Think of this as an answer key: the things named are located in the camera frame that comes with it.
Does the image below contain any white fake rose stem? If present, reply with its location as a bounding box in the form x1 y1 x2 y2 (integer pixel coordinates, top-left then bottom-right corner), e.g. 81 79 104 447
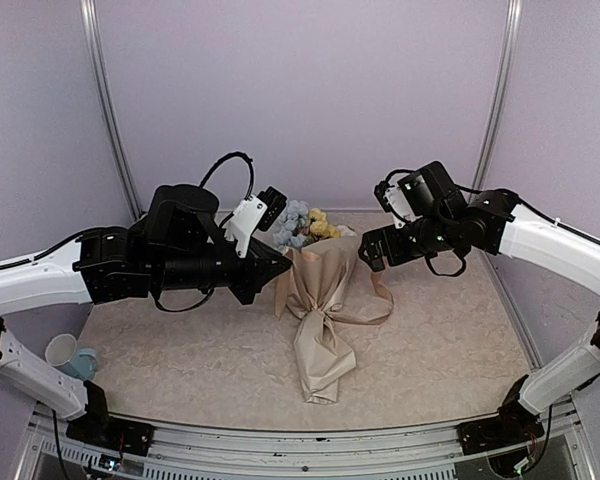
337 225 357 238

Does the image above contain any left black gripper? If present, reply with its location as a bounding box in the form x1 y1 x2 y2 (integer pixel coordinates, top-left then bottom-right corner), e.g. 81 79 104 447
153 237 292 305

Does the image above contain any white paper cup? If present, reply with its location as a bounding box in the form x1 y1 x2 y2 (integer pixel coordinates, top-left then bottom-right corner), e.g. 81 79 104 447
44 333 78 373

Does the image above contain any pink wrapping paper sheet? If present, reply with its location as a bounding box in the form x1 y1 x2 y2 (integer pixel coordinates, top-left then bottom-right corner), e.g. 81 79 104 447
274 236 359 405

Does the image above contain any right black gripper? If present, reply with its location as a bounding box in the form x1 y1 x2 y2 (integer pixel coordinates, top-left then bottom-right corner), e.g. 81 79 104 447
359 212 457 270

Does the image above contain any right aluminium corner post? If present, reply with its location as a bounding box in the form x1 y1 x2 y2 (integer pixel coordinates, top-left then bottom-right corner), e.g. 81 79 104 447
467 0 524 200

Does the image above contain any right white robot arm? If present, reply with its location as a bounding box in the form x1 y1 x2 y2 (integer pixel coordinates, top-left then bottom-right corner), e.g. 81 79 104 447
358 161 600 444

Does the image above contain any blue fake flower stem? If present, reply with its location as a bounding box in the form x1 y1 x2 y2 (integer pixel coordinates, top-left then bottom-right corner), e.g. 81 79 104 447
272 200 309 252

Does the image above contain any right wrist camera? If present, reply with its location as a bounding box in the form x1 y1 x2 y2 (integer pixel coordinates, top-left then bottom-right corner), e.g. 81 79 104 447
373 168 416 230

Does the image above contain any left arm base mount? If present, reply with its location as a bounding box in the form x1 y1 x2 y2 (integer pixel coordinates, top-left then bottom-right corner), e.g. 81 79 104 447
66 380 154 457

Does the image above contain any aluminium corner post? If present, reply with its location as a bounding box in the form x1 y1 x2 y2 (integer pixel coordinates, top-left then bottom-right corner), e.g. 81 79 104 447
467 0 524 200
79 0 143 220

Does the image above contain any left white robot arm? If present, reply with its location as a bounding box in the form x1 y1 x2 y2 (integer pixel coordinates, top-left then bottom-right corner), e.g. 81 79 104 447
0 184 291 445

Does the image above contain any front aluminium rail frame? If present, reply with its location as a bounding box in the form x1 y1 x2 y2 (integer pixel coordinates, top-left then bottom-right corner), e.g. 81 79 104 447
14 394 596 480

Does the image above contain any light blue mug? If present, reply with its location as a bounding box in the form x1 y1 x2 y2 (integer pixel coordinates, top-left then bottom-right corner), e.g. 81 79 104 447
62 348 100 381

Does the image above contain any yellow fake flower stem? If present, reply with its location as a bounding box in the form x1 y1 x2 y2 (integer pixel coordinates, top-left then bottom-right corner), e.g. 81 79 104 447
306 208 341 243

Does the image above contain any left aluminium corner post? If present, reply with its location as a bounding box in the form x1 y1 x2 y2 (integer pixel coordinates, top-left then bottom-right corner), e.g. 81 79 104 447
79 0 143 220

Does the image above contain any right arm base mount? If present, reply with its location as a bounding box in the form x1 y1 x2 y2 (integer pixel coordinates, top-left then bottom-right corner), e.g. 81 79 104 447
457 375 545 455

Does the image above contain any brown ribbon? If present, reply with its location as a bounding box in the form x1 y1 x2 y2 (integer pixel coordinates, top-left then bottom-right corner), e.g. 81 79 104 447
327 273 395 326

